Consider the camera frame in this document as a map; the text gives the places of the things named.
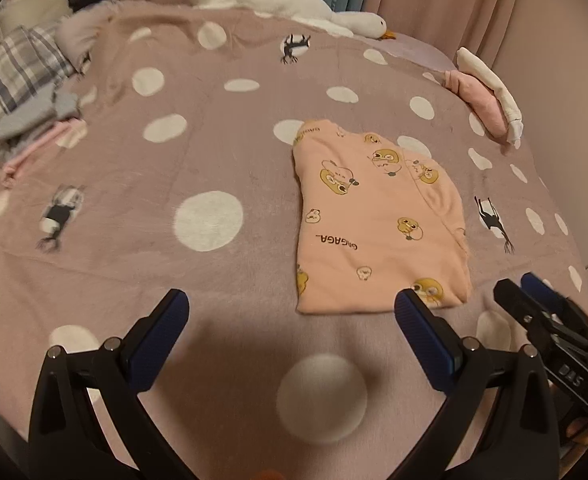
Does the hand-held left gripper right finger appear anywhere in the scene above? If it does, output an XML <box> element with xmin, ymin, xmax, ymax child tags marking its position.
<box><xmin>394</xmin><ymin>288</ymin><xmax>561</xmax><ymax>480</ymax></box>

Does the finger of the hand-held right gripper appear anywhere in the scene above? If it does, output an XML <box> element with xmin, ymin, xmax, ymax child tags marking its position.
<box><xmin>493</xmin><ymin>279</ymin><xmax>558</xmax><ymax>349</ymax></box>
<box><xmin>519</xmin><ymin>271</ymin><xmax>588</xmax><ymax>342</ymax></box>

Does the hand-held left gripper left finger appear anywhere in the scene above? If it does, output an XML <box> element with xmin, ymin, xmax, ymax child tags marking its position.
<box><xmin>28</xmin><ymin>288</ymin><xmax>191</xmax><ymax>480</ymax></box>

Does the pink printed long-sleeve shirt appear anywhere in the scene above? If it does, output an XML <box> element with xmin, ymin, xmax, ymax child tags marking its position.
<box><xmin>291</xmin><ymin>119</ymin><xmax>473</xmax><ymax>316</ymax></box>

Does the mauve polka dot blanket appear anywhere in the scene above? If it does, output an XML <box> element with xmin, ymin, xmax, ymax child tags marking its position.
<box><xmin>0</xmin><ymin>0</ymin><xmax>588</xmax><ymax>480</ymax></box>

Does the pink folded garment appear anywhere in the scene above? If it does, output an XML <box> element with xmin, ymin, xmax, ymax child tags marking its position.
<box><xmin>444</xmin><ymin>70</ymin><xmax>510</xmax><ymax>142</ymax></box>

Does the white folded garment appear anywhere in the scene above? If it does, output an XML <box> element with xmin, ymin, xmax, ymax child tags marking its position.
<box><xmin>455</xmin><ymin>46</ymin><xmax>525</xmax><ymax>150</ymax></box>

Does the light pink garment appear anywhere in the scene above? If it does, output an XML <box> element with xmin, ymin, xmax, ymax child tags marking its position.
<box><xmin>1</xmin><ymin>119</ymin><xmax>88</xmax><ymax>188</ymax></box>

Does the plaid quilt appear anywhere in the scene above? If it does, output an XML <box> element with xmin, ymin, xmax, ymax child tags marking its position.
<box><xmin>0</xmin><ymin>25</ymin><xmax>77</xmax><ymax>131</ymax></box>

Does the lavender pillow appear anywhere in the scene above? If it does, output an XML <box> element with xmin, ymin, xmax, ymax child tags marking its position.
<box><xmin>56</xmin><ymin>2</ymin><xmax>122</xmax><ymax>63</ymax></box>

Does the grey-green pillow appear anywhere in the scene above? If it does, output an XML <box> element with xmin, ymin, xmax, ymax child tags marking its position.
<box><xmin>0</xmin><ymin>0</ymin><xmax>72</xmax><ymax>36</ymax></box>

